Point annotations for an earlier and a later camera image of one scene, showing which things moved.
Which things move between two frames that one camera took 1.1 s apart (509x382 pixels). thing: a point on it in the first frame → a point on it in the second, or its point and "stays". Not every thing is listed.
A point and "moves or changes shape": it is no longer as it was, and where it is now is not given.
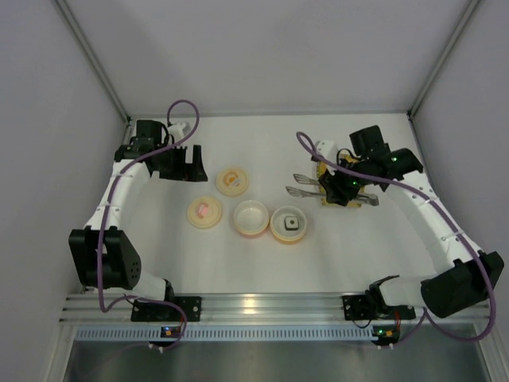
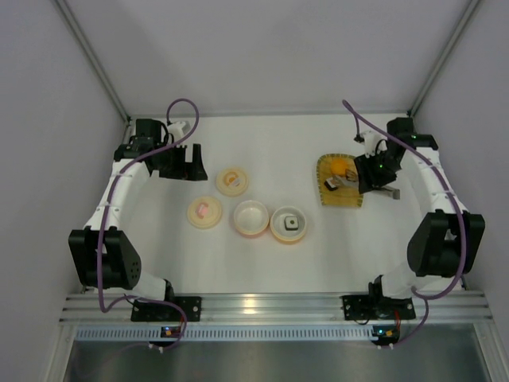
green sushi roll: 291,223 stays
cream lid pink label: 204,212 stays
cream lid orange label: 232,181 stays
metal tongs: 301,179 moves or changes shape
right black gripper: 334,188 → 370,180
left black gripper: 175,164 stays
